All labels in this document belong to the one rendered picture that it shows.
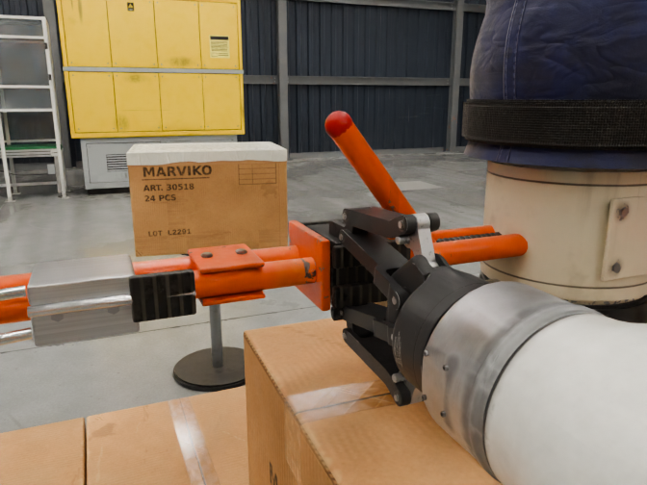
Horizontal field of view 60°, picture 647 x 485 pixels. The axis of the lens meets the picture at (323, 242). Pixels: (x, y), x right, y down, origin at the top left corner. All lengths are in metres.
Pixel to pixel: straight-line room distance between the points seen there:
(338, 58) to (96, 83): 5.73
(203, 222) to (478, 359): 2.03
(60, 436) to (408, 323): 1.09
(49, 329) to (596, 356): 0.34
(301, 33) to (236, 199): 9.62
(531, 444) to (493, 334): 0.06
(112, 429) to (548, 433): 1.16
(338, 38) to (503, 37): 11.50
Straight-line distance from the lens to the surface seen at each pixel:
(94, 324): 0.43
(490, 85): 0.56
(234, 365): 2.67
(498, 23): 0.56
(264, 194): 2.26
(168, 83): 7.77
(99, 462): 1.23
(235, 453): 1.19
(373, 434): 0.50
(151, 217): 2.25
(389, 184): 0.49
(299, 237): 0.48
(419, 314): 0.31
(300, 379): 0.58
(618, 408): 0.21
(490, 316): 0.27
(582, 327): 0.25
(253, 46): 11.42
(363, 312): 0.42
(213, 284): 0.43
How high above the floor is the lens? 1.22
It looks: 14 degrees down
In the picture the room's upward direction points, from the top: straight up
